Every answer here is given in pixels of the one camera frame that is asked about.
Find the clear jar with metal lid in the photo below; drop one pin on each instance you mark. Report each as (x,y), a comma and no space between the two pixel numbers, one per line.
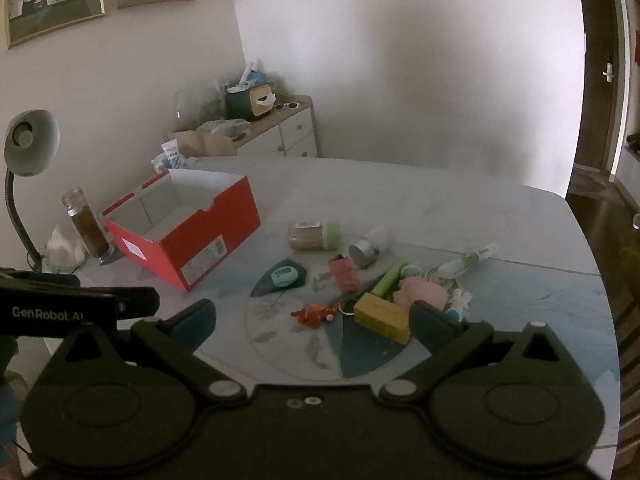
(370,247)

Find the green marker pen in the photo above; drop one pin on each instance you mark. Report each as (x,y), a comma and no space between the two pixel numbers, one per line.
(387,279)

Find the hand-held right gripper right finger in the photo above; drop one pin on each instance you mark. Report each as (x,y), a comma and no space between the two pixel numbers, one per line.
(429,325)

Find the grey gooseneck desk lamp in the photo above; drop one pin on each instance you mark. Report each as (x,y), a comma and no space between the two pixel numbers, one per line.
(30,140)

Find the small white toy figure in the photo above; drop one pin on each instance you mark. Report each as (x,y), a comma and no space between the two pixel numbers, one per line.
(460,302)

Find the blue round container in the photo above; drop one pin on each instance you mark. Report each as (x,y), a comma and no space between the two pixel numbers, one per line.
(256,79)

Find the white cabinet with wooden top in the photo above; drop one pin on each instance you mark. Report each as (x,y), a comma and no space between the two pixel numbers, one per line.
(295,132)

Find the orange toy figure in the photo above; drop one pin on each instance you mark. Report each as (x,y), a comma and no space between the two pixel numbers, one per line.
(312,315)

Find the teal tissue box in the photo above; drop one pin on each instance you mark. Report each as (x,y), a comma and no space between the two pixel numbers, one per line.
(245,102)

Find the red cardboard shoe box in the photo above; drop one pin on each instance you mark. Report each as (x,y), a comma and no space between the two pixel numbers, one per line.
(200,240)

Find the brown door mat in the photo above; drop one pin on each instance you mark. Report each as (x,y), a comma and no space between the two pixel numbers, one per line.
(587,183)

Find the white sunglasses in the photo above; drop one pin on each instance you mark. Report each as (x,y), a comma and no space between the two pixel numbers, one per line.
(287,106)

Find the yellow rectangular block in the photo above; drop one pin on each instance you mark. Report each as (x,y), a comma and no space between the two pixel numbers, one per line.
(380,316)

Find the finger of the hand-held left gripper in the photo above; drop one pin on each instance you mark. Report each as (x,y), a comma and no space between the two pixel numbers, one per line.
(135,302)

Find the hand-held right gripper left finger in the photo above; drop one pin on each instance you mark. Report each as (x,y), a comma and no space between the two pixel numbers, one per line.
(194,321)

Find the red hanging decoration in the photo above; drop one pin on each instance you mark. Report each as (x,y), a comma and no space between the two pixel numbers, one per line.
(637,50)

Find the dark teal leaf coaster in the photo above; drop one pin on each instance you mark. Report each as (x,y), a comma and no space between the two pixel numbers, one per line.
(261,287)

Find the round leaf print placemat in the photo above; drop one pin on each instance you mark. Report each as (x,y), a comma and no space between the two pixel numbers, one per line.
(285,345)

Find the white crumpled plastic wrap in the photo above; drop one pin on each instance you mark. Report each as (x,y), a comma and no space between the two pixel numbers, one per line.
(64,249)

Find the brown cardboard box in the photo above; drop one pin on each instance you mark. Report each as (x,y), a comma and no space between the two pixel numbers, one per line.
(210,146)

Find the pink plush toy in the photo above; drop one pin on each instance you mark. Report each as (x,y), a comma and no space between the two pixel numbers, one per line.
(422,292)

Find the teal round tape measure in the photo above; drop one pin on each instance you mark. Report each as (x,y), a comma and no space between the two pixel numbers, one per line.
(284,277)

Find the clear glass dome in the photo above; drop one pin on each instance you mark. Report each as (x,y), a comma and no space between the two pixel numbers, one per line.
(192,107)

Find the framed wall picture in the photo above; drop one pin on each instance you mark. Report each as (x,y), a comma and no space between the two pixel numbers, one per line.
(50,7)

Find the dark wooden door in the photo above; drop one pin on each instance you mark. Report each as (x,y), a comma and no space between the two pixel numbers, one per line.
(595,20)

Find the white and blue tissue packet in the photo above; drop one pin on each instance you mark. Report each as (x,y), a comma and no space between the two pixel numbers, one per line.
(172,157)

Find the clear plastic bag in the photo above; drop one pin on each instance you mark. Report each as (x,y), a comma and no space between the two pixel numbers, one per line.
(225,127)

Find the toothpick jar with green lid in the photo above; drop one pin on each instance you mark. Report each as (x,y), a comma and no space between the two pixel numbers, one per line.
(312,236)

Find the glass jar with brown spice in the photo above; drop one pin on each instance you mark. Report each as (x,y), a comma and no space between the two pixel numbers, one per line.
(91,230)

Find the wooden chair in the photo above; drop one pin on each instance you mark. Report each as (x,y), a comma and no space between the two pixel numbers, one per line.
(629,310)

